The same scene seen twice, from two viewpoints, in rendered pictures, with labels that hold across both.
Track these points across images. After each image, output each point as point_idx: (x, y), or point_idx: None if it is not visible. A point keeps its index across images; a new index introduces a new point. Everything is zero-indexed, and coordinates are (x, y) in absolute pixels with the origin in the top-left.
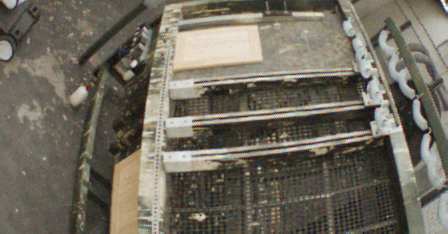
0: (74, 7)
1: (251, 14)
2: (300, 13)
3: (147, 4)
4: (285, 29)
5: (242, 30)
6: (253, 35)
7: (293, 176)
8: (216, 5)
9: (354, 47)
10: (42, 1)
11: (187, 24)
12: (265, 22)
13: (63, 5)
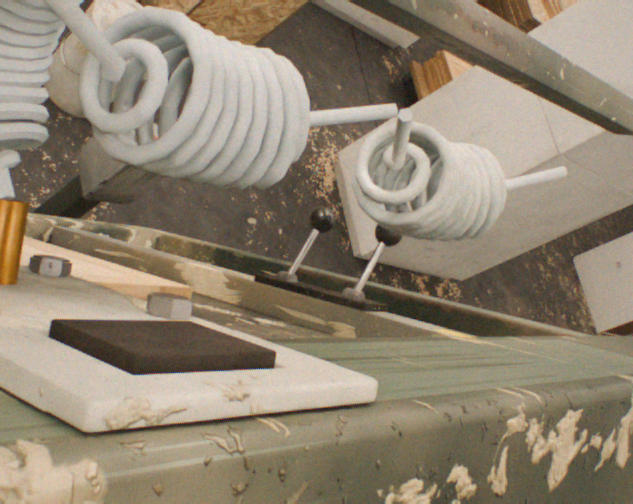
0: (90, 215)
1: (239, 273)
2: (417, 322)
3: (82, 168)
4: (259, 330)
5: (122, 273)
6: (107, 278)
7: None
8: (234, 268)
9: (127, 83)
10: None
11: (69, 234)
12: (249, 310)
13: (57, 176)
